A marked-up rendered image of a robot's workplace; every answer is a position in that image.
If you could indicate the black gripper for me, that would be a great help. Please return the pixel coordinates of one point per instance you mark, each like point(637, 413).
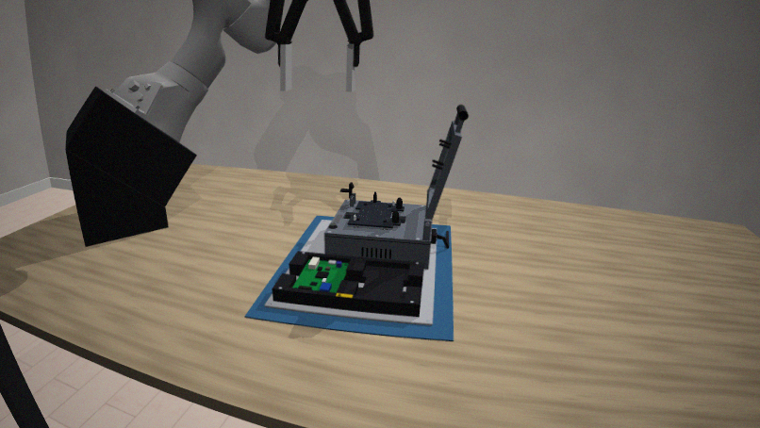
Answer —
point(283, 37)

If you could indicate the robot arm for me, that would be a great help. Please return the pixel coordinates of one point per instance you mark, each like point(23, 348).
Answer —
point(167, 98)

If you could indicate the green circuit board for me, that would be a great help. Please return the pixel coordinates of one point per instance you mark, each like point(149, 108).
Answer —
point(321, 275)

